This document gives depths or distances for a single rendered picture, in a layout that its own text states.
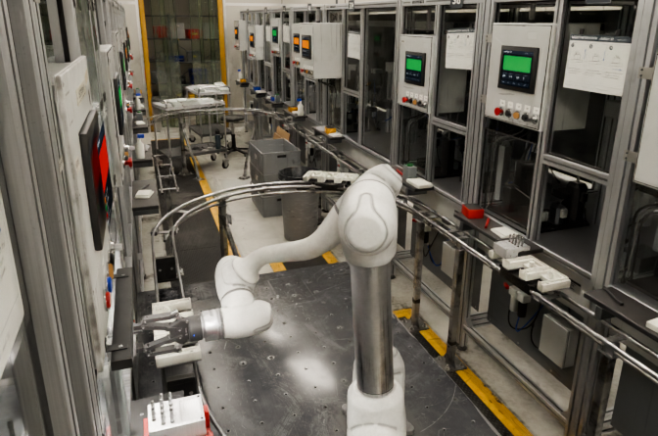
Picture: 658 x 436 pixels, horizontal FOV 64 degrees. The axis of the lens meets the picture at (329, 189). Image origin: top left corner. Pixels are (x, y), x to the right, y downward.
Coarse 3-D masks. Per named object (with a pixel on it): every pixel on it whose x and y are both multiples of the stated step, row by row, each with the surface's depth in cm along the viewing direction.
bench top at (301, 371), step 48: (192, 288) 252; (288, 288) 253; (336, 288) 253; (144, 336) 214; (288, 336) 214; (336, 336) 215; (144, 384) 186; (240, 384) 186; (288, 384) 186; (336, 384) 186; (432, 384) 187; (240, 432) 165; (288, 432) 165; (336, 432) 165; (432, 432) 165; (480, 432) 165
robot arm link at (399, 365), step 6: (396, 348) 164; (396, 354) 160; (354, 360) 163; (396, 360) 158; (354, 366) 161; (396, 366) 157; (402, 366) 159; (354, 372) 160; (396, 372) 157; (402, 372) 160; (354, 378) 158; (396, 378) 155; (402, 378) 158; (402, 384) 157
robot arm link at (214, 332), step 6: (204, 312) 156; (210, 312) 156; (216, 312) 156; (204, 318) 153; (210, 318) 154; (216, 318) 154; (204, 324) 153; (210, 324) 153; (216, 324) 153; (222, 324) 154; (204, 330) 153; (210, 330) 153; (216, 330) 153; (222, 330) 154; (204, 336) 154; (210, 336) 153; (216, 336) 154; (222, 336) 155
